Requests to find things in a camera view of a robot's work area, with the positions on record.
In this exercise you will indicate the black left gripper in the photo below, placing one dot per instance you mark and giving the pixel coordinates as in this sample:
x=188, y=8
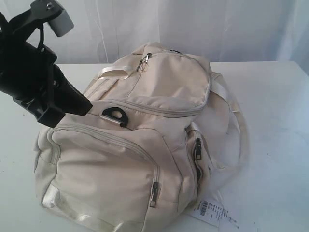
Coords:
x=29, y=75

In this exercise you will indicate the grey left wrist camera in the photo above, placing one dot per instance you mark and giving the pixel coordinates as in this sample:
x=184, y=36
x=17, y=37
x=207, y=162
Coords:
x=62, y=24

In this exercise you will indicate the white paper label tag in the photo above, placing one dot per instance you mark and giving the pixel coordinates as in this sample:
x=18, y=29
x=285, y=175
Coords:
x=215, y=214

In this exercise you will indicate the cream fabric duffel bag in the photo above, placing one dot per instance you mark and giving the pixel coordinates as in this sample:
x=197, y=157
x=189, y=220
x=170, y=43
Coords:
x=185, y=138

